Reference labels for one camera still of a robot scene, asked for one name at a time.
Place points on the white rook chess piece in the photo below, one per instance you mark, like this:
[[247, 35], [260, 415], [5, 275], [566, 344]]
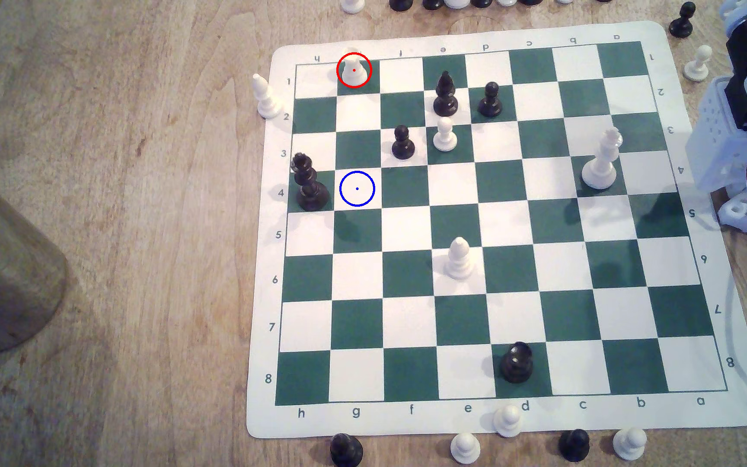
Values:
[[354, 72]]

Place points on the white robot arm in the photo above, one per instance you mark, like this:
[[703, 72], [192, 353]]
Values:
[[717, 142]]

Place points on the black king chess piece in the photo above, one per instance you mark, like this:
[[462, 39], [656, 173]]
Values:
[[310, 189]]

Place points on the white bishop chess piece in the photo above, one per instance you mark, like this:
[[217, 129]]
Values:
[[459, 261], [267, 100]]

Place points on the black pawn chess piece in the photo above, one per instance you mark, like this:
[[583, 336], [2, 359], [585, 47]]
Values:
[[403, 145], [574, 446], [681, 24], [490, 102]]

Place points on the green and white chess mat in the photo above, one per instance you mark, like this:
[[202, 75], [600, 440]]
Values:
[[406, 324]]

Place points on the white pawn chess piece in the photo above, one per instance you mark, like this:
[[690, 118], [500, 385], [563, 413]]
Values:
[[698, 66], [445, 137], [465, 449], [508, 423], [629, 445]]

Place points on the black bishop chess piece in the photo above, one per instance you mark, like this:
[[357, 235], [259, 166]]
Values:
[[445, 97]]

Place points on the white queen chess piece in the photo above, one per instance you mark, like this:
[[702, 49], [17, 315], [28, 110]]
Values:
[[600, 167]]

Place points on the black pawn near bottom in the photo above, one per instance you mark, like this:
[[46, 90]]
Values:
[[517, 363]]

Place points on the clear glass cylinder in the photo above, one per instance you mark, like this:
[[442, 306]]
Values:
[[4, 279]]

